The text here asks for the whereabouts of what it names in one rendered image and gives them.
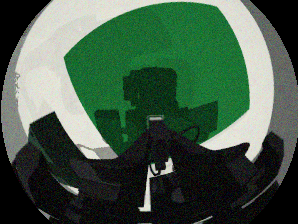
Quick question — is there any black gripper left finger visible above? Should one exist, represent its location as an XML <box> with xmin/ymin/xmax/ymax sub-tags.
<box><xmin>69</xmin><ymin>128</ymin><xmax>150</xmax><ymax>208</ymax></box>

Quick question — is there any green circuit board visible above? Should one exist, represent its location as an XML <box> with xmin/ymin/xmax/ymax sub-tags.
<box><xmin>64</xmin><ymin>2</ymin><xmax>250</xmax><ymax>156</ymax></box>

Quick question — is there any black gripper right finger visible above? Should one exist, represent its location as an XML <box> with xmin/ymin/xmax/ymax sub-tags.
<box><xmin>168</xmin><ymin>128</ymin><xmax>250</xmax><ymax>202</ymax></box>

